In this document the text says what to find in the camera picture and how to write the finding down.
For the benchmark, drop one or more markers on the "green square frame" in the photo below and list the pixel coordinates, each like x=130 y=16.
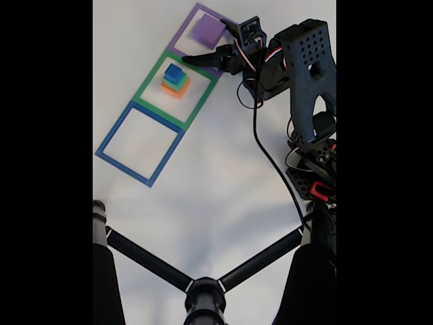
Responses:
x=151 y=76

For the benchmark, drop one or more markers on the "green block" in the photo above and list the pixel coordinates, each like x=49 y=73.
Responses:
x=182 y=83

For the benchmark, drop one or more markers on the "red clamp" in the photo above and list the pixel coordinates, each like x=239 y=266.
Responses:
x=318 y=191

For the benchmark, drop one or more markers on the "small blue block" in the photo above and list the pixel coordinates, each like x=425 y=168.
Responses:
x=173 y=71

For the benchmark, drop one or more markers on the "orange block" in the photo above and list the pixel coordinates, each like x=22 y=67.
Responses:
x=179 y=94

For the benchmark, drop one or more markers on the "black tripod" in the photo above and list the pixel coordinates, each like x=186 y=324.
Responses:
x=204 y=298

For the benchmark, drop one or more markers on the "camera board with blue mount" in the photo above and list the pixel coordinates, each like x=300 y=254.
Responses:
x=250 y=32

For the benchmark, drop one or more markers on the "large purple block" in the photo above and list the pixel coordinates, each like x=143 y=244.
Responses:
x=208 y=28

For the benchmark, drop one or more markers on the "blue square frame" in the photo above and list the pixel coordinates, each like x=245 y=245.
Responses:
x=115 y=128

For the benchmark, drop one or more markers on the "purple square frame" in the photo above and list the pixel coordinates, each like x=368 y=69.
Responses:
x=184 y=27

